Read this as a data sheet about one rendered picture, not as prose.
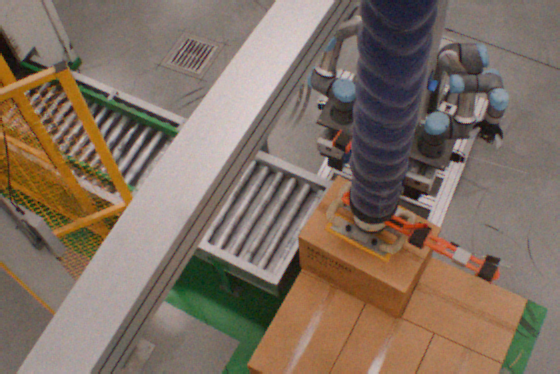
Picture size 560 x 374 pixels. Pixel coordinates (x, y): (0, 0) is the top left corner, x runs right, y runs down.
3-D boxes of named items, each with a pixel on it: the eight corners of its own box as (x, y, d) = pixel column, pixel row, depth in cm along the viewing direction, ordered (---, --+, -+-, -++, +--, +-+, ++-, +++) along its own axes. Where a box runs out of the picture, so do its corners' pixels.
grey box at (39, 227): (27, 238, 279) (-1, 206, 253) (34, 228, 281) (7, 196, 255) (61, 258, 274) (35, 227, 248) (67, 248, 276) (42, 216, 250)
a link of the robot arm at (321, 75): (325, 102, 341) (353, 9, 305) (302, 88, 346) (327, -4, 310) (338, 94, 349) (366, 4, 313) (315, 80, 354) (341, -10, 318)
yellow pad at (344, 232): (324, 230, 320) (324, 225, 316) (335, 213, 324) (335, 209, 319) (387, 263, 310) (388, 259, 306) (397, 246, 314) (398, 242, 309)
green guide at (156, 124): (24, 71, 446) (19, 63, 438) (33, 60, 450) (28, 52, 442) (214, 155, 402) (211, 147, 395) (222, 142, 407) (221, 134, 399)
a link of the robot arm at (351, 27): (377, 36, 317) (323, 58, 282) (358, 25, 321) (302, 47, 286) (385, 15, 310) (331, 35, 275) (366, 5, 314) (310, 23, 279)
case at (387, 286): (300, 266, 366) (297, 236, 331) (336, 210, 381) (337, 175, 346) (396, 319, 348) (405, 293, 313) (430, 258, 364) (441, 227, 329)
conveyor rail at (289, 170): (38, 75, 462) (29, 59, 446) (42, 70, 464) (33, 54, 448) (326, 203, 400) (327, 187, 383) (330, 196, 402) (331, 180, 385)
